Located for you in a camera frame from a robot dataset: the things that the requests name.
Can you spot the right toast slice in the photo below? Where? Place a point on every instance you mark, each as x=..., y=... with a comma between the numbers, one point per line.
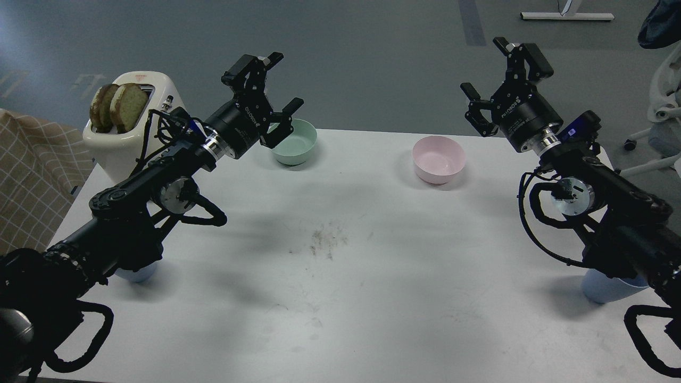
x=128, y=103

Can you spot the toast slice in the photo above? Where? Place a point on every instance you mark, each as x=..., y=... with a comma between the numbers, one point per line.
x=99, y=111
x=128, y=103

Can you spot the beige checkered cloth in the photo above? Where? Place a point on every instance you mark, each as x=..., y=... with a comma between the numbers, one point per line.
x=43, y=164

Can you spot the dark blue cloth item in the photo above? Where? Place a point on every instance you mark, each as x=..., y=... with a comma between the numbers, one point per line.
x=661, y=27

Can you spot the pink bowl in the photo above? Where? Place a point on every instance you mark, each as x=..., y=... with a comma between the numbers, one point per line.
x=437, y=160

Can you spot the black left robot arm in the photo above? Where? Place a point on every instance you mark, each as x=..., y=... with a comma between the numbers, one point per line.
x=44, y=320

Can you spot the white desk foot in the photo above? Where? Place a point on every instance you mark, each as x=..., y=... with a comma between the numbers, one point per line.
x=569, y=11

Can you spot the blue cup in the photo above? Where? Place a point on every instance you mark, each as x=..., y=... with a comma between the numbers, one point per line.
x=139, y=276
x=601, y=289

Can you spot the green bowl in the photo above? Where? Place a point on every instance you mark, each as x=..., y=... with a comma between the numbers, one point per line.
x=299, y=146

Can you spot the left toast slice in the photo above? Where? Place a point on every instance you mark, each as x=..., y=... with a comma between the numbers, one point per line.
x=99, y=111

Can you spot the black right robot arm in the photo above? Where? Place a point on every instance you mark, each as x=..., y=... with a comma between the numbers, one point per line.
x=623, y=228

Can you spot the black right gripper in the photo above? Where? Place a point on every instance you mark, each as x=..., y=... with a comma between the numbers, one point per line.
x=517, y=109

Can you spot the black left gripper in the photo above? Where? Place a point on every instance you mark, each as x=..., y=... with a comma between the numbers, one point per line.
x=248, y=118

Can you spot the cream white toaster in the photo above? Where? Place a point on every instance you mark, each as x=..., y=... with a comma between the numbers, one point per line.
x=118, y=154

